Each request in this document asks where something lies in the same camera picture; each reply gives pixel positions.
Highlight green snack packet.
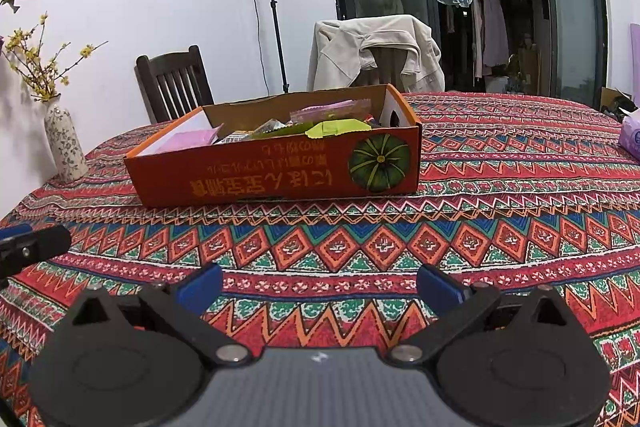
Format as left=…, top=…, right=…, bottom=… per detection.
left=305, top=118, right=373, bottom=138

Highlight black lamp cable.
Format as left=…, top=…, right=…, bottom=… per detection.
left=241, top=0, right=265, bottom=96

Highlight black light stand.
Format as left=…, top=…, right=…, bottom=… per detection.
left=252, top=0, right=291, bottom=94

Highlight brown wooden chair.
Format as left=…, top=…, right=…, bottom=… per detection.
left=352, top=49, right=406, bottom=88

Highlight pink snack packet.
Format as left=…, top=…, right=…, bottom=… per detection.
left=167, top=129, right=221, bottom=148
left=290, top=99, right=373, bottom=122

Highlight brown cardboard floor box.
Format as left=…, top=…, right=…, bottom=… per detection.
left=599, top=86, right=640, bottom=118

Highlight orange cardboard box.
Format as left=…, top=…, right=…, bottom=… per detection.
left=124, top=83, right=423, bottom=208

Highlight purple tissue pack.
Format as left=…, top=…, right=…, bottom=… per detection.
left=617, top=109, right=640, bottom=160

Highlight white snack packet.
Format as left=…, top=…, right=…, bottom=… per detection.
left=220, top=119, right=291, bottom=144

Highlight beige jacket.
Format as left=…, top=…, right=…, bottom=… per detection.
left=306, top=14, right=446, bottom=94

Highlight floral ceramic vase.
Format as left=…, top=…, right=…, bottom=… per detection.
left=44, top=94, right=90, bottom=182

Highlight dark wooden chair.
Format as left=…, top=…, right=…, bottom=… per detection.
left=135, top=45, right=216, bottom=125

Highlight yellow blossom branches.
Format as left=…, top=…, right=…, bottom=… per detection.
left=0, top=12, right=108, bottom=102

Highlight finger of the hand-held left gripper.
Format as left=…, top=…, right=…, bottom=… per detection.
left=0, top=223, right=32, bottom=242
left=0, top=226, right=72, bottom=280

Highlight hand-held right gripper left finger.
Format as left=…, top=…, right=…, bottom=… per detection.
left=67, top=263, right=252, bottom=367

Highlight lilac hanging garment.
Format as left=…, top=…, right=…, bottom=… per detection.
left=472, top=0, right=510, bottom=80

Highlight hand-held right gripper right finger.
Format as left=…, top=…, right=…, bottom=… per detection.
left=390, top=263, right=576, bottom=365

